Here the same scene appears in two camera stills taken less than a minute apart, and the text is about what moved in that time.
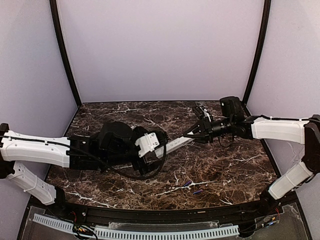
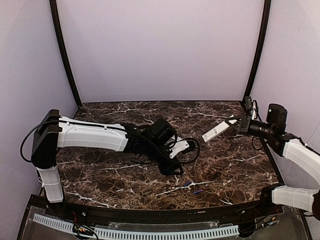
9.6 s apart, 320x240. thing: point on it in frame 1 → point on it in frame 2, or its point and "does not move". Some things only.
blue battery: (187, 183) does not move
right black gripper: (206, 128) → (244, 124)
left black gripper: (139, 165) → (164, 160)
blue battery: (196, 192) does not move
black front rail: (85, 216) does not move
